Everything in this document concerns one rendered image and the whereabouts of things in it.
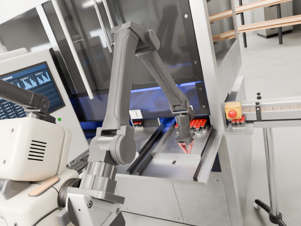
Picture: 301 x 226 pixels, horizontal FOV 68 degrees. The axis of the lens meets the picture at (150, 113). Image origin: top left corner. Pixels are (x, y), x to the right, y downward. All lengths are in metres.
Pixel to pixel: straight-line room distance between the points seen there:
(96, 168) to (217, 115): 0.83
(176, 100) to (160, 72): 0.17
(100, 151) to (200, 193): 1.13
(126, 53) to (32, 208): 0.45
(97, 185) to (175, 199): 1.25
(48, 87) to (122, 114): 0.99
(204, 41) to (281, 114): 0.55
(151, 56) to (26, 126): 0.45
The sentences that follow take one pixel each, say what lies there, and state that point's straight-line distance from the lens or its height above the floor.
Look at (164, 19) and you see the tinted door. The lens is 1.19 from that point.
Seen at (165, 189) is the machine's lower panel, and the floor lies 0.40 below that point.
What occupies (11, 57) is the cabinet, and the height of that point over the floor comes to 1.55.
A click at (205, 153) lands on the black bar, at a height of 0.90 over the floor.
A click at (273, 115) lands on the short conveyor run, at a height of 0.92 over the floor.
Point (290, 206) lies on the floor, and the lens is 2.11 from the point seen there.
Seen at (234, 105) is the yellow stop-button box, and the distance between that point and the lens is 1.21.
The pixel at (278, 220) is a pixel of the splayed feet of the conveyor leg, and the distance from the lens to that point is 1.84.
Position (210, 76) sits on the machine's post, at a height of 1.20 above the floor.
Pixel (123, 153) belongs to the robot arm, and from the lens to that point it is 0.57.
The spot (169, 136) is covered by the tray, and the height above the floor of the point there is 0.88.
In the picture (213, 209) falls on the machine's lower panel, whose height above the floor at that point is 0.29.
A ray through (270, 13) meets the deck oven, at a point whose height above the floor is 0.78.
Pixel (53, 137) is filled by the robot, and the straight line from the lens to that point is 0.62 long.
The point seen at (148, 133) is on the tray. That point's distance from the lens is 1.45.
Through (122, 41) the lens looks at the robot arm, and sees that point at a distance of 0.69.
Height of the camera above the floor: 1.51
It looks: 21 degrees down
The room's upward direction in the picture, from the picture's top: 16 degrees counter-clockwise
